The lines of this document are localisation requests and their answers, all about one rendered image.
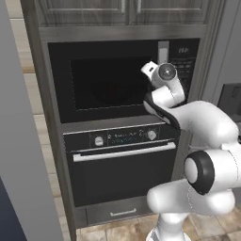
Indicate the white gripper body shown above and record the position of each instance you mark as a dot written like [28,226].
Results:
[148,71]

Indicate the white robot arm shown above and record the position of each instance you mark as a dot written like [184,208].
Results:
[204,125]

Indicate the black built-in microwave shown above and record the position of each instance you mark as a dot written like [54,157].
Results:
[109,88]

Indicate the black microwave door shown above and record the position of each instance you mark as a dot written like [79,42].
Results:
[103,88]

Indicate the grey wood cupboard door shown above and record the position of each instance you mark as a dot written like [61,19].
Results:
[172,11]
[81,11]

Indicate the black oven door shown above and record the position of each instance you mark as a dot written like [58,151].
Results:
[119,182]

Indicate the silver oven knob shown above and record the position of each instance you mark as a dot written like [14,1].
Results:
[152,135]
[99,141]

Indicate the grey fridge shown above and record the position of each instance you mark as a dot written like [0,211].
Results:
[226,62]

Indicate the black built-in oven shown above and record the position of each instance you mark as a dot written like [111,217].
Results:
[119,175]

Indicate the grey wood tall cabinet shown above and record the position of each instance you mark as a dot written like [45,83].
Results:
[50,125]

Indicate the grey tall panel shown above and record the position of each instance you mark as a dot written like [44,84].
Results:
[19,125]

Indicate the grey wood drawer front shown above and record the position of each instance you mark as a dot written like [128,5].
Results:
[103,210]

